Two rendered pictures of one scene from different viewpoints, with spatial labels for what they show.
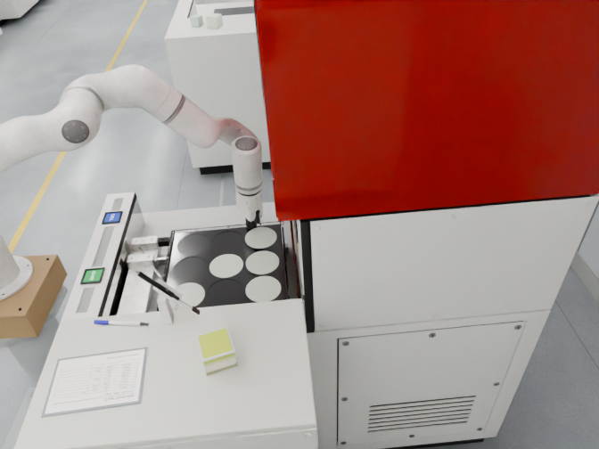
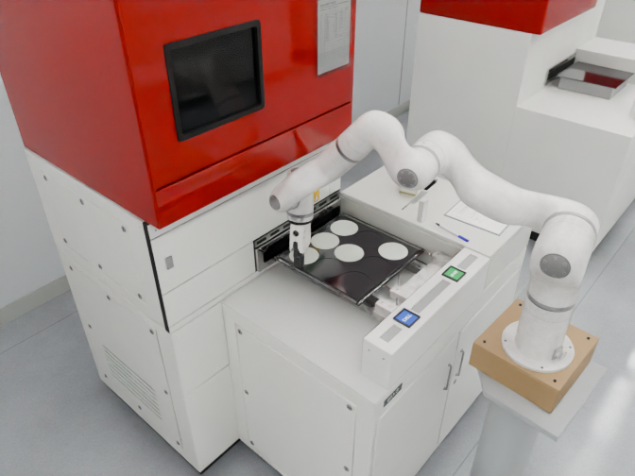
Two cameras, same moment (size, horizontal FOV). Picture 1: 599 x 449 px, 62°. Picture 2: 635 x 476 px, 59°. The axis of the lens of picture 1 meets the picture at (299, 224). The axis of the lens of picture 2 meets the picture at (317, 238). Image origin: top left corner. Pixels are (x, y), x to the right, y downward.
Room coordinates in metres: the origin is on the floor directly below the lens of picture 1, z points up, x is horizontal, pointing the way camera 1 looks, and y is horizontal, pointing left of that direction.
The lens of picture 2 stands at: (2.25, 1.21, 2.05)
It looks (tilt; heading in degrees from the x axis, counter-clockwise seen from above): 35 degrees down; 223
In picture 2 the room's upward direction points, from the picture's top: straight up
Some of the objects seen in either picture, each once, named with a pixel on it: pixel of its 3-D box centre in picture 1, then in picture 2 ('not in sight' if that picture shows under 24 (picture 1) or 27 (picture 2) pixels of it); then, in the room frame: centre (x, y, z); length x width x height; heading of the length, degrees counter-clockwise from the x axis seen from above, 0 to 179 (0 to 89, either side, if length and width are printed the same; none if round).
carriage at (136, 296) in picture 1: (139, 285); (416, 291); (1.03, 0.49, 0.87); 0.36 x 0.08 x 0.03; 2
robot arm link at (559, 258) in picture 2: not in sight; (557, 265); (1.09, 0.90, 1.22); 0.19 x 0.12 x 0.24; 11
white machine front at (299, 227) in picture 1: (294, 189); (260, 223); (1.26, 0.01, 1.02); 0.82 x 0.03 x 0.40; 2
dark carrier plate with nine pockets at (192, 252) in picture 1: (226, 265); (349, 253); (1.06, 0.23, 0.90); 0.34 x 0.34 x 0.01; 2
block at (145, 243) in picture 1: (145, 243); (388, 309); (1.19, 0.50, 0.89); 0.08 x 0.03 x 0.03; 92
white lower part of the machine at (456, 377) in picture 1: (388, 306); (213, 313); (1.28, -0.33, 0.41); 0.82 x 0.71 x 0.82; 2
